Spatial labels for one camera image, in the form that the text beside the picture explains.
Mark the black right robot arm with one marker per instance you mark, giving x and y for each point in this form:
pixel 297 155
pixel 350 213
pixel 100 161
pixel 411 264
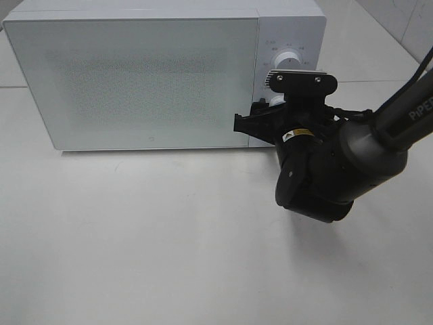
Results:
pixel 330 156

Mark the white round knob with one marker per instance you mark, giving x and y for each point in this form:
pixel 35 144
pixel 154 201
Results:
pixel 277 100
pixel 287 60

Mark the white microwave oven body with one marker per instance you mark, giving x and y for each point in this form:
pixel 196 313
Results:
pixel 147 75

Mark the white microwave door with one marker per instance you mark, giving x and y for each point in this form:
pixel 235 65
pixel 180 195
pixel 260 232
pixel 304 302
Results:
pixel 138 84

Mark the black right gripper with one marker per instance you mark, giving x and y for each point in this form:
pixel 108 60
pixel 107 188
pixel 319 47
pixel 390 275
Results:
pixel 292 126

